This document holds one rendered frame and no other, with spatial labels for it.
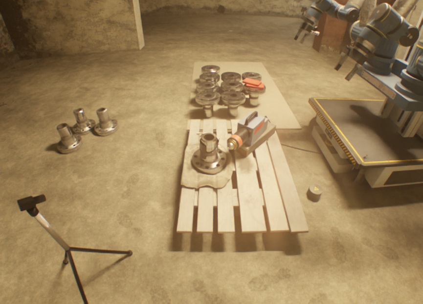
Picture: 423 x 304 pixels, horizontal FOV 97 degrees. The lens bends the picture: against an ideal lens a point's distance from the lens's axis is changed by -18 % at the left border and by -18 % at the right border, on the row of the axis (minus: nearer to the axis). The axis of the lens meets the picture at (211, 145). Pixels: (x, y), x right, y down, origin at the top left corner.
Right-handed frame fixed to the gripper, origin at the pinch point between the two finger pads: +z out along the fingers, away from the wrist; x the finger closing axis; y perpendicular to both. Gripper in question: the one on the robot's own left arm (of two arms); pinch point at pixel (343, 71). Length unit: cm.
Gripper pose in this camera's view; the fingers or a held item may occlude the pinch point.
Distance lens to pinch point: 140.9
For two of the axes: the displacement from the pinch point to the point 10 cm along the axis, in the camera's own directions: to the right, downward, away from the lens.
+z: -4.2, 6.9, 6.0
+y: -9.1, -2.9, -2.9
